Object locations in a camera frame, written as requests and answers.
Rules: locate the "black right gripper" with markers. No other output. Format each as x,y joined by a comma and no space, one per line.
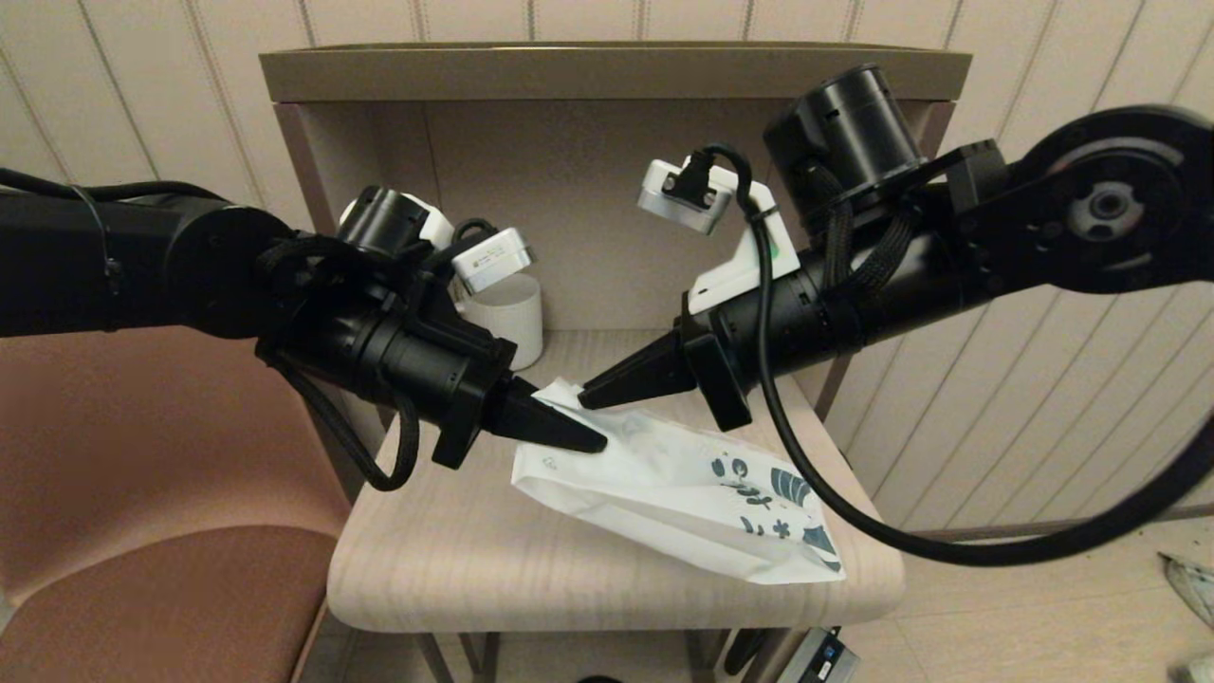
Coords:
835,308

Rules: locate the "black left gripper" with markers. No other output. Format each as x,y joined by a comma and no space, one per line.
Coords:
408,360

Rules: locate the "white floral zip pouch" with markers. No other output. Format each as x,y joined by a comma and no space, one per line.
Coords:
664,493

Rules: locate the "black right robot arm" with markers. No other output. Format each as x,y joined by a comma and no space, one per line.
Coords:
1105,204

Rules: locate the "white ribbed ceramic mug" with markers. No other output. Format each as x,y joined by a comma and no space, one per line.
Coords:
517,323

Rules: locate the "beige wooden desk with hutch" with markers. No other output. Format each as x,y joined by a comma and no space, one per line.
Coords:
607,76

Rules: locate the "pink chair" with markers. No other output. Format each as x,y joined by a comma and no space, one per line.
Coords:
142,607

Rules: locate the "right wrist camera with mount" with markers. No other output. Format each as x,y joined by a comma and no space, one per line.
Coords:
730,285

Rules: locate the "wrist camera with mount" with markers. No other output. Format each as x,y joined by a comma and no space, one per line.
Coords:
730,285
493,258

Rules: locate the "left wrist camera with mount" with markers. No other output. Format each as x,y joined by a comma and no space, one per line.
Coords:
493,258

